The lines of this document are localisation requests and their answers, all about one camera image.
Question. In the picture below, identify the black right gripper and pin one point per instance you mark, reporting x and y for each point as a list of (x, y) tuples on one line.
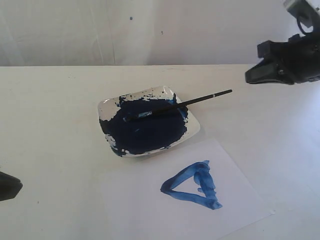
[(299, 61)]

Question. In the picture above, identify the black paintbrush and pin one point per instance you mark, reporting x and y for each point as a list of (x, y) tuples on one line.
[(159, 111)]

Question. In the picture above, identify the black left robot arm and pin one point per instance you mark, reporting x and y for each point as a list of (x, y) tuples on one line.
[(10, 186)]

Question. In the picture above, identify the white paper sheet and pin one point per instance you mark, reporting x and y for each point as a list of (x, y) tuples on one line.
[(191, 193)]

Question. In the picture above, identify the white dish with blue paint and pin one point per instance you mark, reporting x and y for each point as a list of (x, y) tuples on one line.
[(149, 135)]

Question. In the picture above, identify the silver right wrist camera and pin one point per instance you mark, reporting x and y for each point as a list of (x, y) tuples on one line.
[(306, 11)]

